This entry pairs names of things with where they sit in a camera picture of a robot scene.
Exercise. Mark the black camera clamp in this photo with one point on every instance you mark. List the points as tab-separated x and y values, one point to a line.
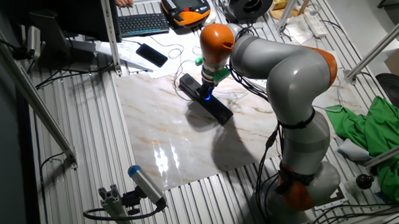
131	200

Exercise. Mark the black ball knob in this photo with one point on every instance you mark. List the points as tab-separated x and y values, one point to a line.
365	181

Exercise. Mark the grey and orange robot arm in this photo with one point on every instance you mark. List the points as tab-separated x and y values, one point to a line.
295	82

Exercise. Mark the short aluminium profile stub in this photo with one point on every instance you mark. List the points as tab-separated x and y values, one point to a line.
114	206

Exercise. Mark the white printed papers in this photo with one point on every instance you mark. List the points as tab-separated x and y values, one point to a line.
128	53

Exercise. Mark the grey cloth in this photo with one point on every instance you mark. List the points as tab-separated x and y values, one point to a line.
353	152

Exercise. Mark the black speaker bar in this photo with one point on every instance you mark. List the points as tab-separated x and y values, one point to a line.
219	111

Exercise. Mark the aluminium frame post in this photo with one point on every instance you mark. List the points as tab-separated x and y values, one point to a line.
109	27
288	11

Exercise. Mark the green cloth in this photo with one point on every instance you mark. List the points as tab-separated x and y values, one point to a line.
383	147

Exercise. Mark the long white power strip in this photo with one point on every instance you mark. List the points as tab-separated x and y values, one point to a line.
315	25

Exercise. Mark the black smartphone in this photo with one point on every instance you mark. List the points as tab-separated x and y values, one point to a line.
152	55

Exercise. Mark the black round disc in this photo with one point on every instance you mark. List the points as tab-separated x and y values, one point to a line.
397	93

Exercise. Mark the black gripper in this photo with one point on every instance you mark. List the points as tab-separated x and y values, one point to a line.
209	86

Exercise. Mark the silver camera with blue end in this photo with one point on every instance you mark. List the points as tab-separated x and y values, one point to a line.
145	184

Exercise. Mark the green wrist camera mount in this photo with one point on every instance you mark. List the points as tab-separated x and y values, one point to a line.
223	76

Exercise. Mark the blue-lit speaker volume knob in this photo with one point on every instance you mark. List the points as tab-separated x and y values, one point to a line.
207	98

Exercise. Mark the orange and black teach pendant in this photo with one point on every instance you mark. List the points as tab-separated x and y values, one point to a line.
187	6

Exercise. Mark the black monitor with stand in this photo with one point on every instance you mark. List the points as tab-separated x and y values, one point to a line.
72	12

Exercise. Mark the black keyboard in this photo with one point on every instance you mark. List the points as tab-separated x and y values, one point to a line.
142	24

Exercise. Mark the silver cylindrical camera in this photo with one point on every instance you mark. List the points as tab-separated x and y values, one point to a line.
34	42

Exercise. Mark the aluminium diagonal frame bar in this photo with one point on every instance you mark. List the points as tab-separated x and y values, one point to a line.
31	98

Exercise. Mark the black filament spool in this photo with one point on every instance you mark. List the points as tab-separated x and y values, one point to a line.
238	5

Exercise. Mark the wooden board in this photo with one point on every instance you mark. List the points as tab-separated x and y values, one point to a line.
280	4

